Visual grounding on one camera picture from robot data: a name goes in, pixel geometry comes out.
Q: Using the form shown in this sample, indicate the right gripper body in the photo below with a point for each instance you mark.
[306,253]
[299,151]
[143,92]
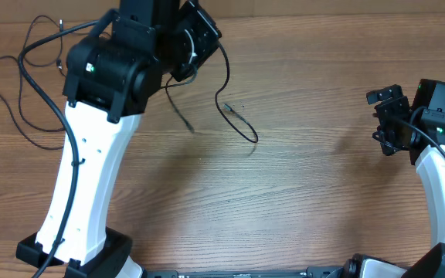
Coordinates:
[391,130]

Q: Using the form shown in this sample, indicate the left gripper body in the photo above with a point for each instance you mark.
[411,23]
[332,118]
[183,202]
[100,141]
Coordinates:
[197,44]

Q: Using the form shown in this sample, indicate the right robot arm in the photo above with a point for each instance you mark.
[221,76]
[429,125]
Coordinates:
[418,127]

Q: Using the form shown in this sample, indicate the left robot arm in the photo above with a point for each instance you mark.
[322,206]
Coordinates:
[111,73]

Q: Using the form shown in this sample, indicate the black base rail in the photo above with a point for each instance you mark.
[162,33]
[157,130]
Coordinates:
[310,272]

